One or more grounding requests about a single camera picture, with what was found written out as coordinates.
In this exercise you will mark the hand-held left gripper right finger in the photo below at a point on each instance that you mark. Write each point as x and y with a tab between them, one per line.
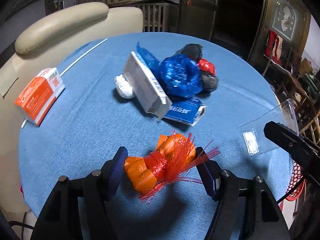
208	177

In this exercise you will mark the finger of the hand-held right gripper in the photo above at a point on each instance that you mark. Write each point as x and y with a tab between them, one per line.
287	140

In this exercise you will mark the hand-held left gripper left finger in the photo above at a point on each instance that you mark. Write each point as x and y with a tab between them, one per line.
117	173

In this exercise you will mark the orange ribbon bundle with red mesh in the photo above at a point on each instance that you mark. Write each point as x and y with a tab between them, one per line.
140	175

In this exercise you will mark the red mesh basket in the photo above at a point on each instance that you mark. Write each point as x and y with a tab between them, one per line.
295	187

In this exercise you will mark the blue toothpaste box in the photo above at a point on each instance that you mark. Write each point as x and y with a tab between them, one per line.
182	111

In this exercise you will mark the white tissue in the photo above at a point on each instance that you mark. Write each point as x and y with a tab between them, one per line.
123	90

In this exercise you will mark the blue plastic bag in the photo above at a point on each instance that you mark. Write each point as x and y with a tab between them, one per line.
177	75

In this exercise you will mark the clear plastic packet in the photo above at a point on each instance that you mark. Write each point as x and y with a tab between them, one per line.
252	142

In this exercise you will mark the blue tablecloth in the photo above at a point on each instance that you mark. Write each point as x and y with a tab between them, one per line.
87	130

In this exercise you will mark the wooden chair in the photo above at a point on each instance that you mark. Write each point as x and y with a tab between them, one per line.
297	85

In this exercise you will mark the red cloth on chair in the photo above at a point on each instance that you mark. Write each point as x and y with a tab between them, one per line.
273	47

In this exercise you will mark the grey white carton box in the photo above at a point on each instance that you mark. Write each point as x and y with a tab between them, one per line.
140	80

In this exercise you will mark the red plastic bag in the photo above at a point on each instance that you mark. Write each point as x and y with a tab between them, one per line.
207	66

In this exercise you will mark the orange and white box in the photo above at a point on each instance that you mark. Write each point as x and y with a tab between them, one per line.
35	97

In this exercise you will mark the dark wooden door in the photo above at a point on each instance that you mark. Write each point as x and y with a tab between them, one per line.
260	30

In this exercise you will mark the thin white stick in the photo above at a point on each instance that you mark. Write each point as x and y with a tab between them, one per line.
82	55

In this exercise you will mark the black plastic bag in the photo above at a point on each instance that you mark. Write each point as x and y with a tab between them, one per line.
192	51

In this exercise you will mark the wooden door with glass panel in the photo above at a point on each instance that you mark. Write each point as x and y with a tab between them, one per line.
195	17

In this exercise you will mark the beige leather sofa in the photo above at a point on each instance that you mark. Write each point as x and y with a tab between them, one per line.
62	22

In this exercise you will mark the wooden crib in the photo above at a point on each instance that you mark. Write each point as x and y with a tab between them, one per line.
152	15

